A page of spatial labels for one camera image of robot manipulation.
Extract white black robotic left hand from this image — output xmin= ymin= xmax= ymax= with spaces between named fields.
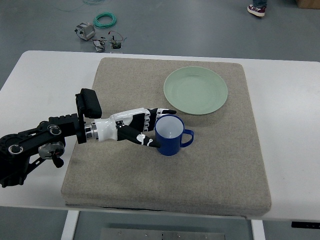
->
xmin=91 ymin=107 xmax=177 ymax=148

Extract blue enamel mug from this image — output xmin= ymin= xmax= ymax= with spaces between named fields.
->
xmin=154 ymin=114 xmax=194 ymax=156

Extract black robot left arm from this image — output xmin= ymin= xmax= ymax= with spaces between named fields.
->
xmin=0 ymin=88 xmax=102 ymax=188

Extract light green plate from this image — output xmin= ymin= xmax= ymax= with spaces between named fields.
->
xmin=163 ymin=66 xmax=228 ymax=115

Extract dark shiny foil bag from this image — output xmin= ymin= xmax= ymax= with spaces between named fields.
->
xmin=92 ymin=39 xmax=105 ymax=53

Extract small grey metal box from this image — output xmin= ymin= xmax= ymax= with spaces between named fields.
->
xmin=74 ymin=22 xmax=96 ymax=41

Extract beige felt mat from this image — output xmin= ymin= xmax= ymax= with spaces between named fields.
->
xmin=61 ymin=57 xmax=272 ymax=217

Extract white table leg left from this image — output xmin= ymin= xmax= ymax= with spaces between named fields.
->
xmin=60 ymin=210 xmax=80 ymax=240

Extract white table leg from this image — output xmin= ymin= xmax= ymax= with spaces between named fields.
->
xmin=60 ymin=210 xmax=80 ymax=240
xmin=251 ymin=220 xmax=266 ymax=240

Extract white table leg right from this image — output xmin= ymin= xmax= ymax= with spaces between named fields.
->
xmin=251 ymin=220 xmax=266 ymax=240

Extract red white sneaker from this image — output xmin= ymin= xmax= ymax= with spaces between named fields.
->
xmin=247 ymin=4 xmax=266 ymax=18

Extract black table control panel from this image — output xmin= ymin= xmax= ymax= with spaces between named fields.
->
xmin=291 ymin=221 xmax=320 ymax=229

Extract cardboard box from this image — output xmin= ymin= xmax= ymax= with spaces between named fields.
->
xmin=296 ymin=0 xmax=320 ymax=10

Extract small circuit board with wires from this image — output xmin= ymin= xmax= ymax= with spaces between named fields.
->
xmin=108 ymin=30 xmax=127 ymax=50

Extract coiled green cable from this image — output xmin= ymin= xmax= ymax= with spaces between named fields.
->
xmin=93 ymin=12 xmax=118 ymax=29

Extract loose thin green wire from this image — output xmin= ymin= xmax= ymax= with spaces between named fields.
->
xmin=53 ymin=0 xmax=107 ymax=12

